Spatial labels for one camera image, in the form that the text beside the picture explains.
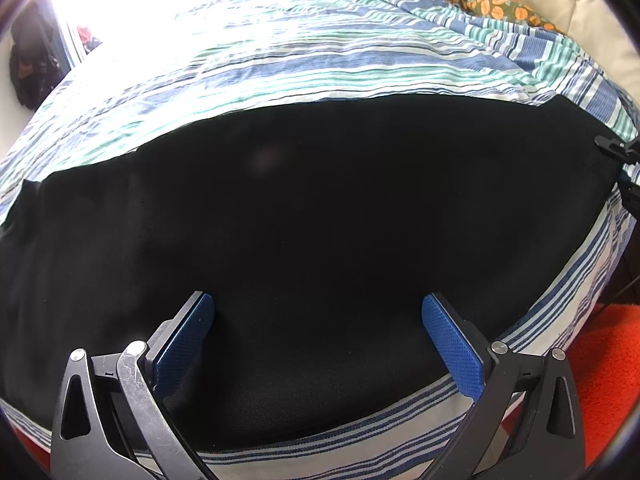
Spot cream padded headboard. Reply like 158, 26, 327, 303
518, 0, 639, 101

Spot black pants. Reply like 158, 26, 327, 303
1, 94, 622, 451

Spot striped blue green bedsheet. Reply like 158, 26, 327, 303
1, 0, 639, 479

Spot dark hanging clothes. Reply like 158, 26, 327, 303
9, 2, 65, 110

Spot red fleece garment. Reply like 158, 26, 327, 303
567, 304, 640, 465

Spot red item at window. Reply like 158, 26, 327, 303
77, 27, 102, 54

